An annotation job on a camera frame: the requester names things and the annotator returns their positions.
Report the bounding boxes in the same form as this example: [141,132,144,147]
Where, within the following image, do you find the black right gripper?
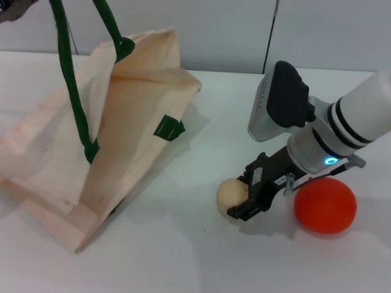
[227,145,305,222]

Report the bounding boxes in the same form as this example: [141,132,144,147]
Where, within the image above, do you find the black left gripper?
[0,0,35,24]

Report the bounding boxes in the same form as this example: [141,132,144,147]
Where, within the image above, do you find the round beige egg yolk pastry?
[216,178,256,224]

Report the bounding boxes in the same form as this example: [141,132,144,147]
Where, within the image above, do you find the beige canvas tote bag green handles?
[0,0,203,255]

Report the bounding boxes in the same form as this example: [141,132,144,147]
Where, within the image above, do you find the round orange fruit toy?
[293,178,357,235]

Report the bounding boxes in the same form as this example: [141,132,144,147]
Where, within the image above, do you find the thin black wall strip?
[261,0,280,75]

